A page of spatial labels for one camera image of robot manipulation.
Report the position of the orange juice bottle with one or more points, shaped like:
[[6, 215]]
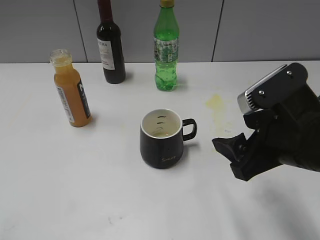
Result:
[[70, 88]]

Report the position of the dark red wine bottle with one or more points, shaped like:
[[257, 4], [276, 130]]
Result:
[[110, 45]]

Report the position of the green soda bottle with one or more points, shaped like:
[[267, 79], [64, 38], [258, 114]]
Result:
[[166, 34]]

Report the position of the black mug white interior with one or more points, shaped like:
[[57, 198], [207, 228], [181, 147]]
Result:
[[162, 137]]

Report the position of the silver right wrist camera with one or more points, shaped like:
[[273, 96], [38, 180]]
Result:
[[273, 88]]

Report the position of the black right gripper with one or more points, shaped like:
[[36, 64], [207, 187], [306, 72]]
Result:
[[291, 131]]

